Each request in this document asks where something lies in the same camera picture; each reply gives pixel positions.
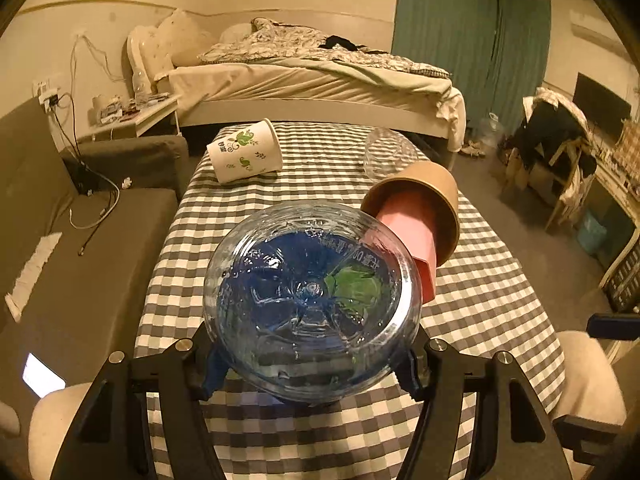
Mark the large clear water bottle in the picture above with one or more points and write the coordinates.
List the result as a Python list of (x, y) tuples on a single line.
[(487, 130)]

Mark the white fringed cloth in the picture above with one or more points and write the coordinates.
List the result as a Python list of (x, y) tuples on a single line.
[(32, 272)]

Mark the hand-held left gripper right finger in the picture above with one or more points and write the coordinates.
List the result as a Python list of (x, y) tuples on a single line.
[(413, 380)]

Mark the clear glass cup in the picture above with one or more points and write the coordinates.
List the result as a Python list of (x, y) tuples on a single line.
[(387, 155)]

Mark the black television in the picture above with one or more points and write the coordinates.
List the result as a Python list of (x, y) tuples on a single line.
[(600, 102)]

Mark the wall power strip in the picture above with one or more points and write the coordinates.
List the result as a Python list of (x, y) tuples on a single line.
[(47, 94)]

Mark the white air conditioner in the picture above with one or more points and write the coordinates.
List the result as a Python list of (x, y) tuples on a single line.
[(595, 35)]

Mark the white nightstand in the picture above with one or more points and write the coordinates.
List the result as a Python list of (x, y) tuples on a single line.
[(145, 117)]

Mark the bed with beige sheet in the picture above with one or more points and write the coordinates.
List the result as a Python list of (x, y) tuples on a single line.
[(300, 90)]

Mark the wooden chair with clothes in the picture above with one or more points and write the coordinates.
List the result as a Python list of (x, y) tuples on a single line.
[(550, 135)]

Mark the green curtain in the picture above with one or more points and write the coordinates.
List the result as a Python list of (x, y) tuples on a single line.
[(445, 25)]

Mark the clear plastic water bottle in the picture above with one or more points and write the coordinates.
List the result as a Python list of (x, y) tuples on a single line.
[(310, 290)]

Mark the blue waste bin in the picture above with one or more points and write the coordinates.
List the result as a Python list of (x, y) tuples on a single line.
[(591, 234)]

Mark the cream cushioned chair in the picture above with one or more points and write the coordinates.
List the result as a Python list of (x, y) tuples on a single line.
[(585, 375), (55, 420)]

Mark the white paper cup green print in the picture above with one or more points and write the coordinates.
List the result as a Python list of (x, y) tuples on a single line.
[(245, 152)]

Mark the black garment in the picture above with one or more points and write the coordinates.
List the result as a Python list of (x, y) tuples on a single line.
[(342, 41)]

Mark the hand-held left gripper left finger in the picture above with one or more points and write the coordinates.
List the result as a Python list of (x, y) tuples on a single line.
[(212, 381)]

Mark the grey white checkered tablecloth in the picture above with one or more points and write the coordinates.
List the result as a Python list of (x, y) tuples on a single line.
[(320, 185)]

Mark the floral patterned quilt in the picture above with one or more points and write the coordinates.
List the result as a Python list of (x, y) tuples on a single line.
[(295, 42)]

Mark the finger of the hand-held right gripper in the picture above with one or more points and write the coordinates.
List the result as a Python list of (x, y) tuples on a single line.
[(615, 326), (590, 440)]

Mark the pair of shoes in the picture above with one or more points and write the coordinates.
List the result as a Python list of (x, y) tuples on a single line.
[(472, 149)]

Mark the cream tufted pillow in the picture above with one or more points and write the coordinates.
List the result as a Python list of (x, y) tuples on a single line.
[(182, 35)]

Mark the brown paper cup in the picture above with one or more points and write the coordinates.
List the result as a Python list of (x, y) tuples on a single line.
[(430, 180)]

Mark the grey fabric sofa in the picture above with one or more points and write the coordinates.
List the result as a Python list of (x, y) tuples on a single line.
[(85, 250)]

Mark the pink plastic cup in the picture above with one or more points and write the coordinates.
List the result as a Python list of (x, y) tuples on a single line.
[(405, 225)]

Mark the lit phone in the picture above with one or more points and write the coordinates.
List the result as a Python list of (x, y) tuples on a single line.
[(42, 374)]

